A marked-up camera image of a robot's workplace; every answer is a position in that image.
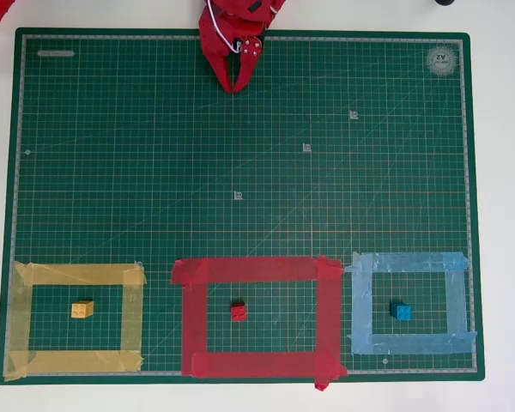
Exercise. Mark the black round knob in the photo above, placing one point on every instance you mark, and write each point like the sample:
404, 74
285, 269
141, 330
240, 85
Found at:
444, 2

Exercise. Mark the blue tape square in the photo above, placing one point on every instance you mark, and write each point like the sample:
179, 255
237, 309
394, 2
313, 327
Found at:
412, 343

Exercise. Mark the red robot arm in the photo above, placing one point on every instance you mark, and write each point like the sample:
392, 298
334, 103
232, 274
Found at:
262, 16

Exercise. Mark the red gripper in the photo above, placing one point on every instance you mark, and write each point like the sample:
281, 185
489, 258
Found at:
215, 40

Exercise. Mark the blue toy brick cube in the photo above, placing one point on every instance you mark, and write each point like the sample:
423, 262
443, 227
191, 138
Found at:
401, 312

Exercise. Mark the yellow tape square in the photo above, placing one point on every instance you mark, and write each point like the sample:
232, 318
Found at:
73, 360

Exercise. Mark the green cutting mat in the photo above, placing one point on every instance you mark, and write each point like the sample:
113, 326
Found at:
257, 171

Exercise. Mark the yellow toy brick cube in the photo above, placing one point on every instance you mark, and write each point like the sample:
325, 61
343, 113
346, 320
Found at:
81, 310

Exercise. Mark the red tape square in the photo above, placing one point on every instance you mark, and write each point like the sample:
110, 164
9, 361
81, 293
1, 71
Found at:
257, 365

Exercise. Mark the red toy brick cube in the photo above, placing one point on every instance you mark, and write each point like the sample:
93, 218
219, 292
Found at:
238, 312

